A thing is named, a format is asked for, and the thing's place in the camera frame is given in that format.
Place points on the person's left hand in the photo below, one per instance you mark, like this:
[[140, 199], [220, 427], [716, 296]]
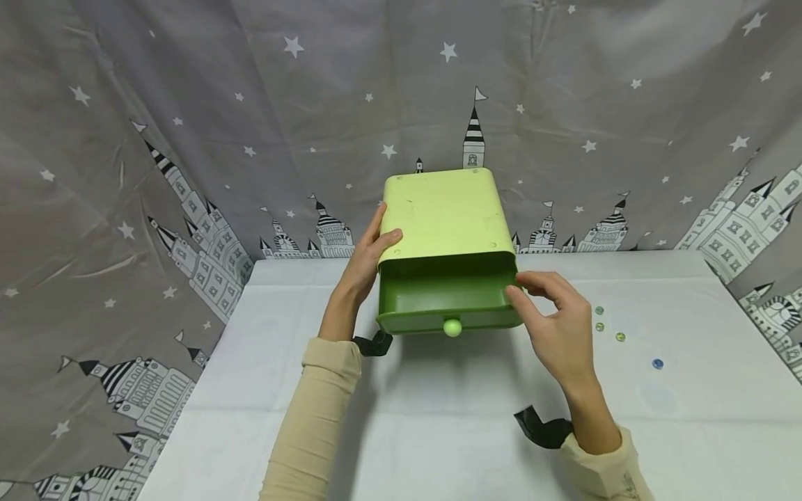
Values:
[[357, 278]]

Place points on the person's right hand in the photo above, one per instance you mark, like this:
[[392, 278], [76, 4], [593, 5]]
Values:
[[557, 334]]

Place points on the dark green drawer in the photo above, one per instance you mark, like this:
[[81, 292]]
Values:
[[448, 300]]

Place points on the light green drawer box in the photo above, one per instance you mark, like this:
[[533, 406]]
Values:
[[446, 223]]

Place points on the person's left forearm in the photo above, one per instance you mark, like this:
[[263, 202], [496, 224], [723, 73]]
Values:
[[316, 424]]

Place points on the person's right forearm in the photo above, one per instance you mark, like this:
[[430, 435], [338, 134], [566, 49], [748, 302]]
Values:
[[601, 445]]

